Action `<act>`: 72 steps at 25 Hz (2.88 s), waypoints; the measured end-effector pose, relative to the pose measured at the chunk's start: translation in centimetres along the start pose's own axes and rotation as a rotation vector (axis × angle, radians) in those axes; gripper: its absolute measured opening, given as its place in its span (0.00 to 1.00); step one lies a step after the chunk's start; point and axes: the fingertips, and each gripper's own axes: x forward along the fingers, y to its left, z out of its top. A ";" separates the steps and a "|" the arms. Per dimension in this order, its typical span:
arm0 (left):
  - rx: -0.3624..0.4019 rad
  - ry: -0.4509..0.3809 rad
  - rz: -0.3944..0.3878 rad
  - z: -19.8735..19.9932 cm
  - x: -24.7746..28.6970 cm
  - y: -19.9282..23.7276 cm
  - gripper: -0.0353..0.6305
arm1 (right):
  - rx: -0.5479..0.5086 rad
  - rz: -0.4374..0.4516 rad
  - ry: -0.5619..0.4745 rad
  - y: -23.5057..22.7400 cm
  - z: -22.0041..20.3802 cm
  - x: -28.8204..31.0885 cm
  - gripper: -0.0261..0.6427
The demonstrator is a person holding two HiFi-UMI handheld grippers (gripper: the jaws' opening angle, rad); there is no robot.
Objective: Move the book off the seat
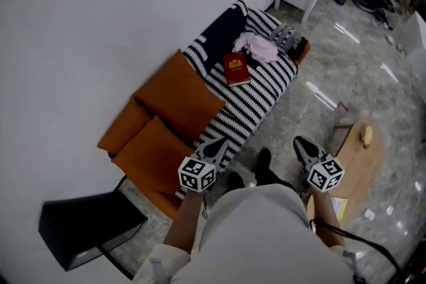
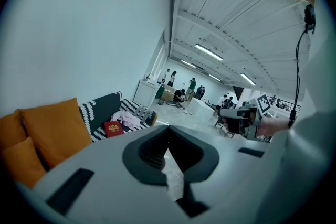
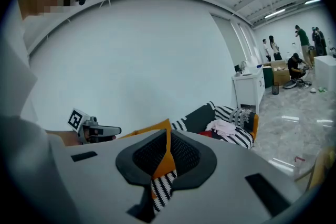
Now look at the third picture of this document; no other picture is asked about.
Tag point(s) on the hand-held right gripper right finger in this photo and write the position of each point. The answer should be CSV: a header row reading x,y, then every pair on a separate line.
x,y
225,191

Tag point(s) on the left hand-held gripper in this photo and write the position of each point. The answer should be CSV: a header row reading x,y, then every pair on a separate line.
x,y
78,120

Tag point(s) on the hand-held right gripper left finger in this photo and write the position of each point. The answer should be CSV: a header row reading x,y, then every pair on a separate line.
x,y
94,178

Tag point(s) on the person's left forearm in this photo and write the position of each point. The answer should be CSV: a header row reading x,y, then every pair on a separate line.
x,y
65,137

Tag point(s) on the orange sofa with striped cover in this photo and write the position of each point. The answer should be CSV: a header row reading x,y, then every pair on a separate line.
x,y
236,136

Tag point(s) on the large orange cushion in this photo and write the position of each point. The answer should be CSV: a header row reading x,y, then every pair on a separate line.
x,y
162,162

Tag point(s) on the pink cloth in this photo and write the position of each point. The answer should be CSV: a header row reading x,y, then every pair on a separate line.
x,y
221,126

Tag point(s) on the grey knitted cloth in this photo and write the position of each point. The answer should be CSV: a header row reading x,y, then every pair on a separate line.
x,y
241,115

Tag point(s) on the person's white shirt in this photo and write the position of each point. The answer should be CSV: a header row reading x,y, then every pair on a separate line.
x,y
21,152

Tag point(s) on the red scrap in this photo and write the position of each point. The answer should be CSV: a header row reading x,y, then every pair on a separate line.
x,y
299,159

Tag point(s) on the white cabinet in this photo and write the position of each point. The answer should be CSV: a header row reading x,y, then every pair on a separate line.
x,y
249,86

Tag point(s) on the green bin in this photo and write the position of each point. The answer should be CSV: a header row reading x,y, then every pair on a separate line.
x,y
267,77

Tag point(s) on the black countertop appliance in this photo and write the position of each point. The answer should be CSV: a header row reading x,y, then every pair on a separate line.
x,y
237,68

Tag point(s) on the white round disc appliance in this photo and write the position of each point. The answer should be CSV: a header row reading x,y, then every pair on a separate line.
x,y
290,84

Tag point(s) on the metal faucet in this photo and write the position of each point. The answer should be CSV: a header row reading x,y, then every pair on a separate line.
x,y
242,65

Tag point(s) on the brown cardboard box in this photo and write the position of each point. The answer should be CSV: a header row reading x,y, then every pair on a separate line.
x,y
281,74

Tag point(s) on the white bowl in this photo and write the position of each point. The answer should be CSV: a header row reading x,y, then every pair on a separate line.
x,y
313,90

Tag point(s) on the small green item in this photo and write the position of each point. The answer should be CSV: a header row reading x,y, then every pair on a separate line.
x,y
321,89

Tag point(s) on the white counter block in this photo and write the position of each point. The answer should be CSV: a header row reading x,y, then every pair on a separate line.
x,y
325,73

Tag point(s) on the ceiling light tube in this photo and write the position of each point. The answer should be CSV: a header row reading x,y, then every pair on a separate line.
x,y
313,1
274,13

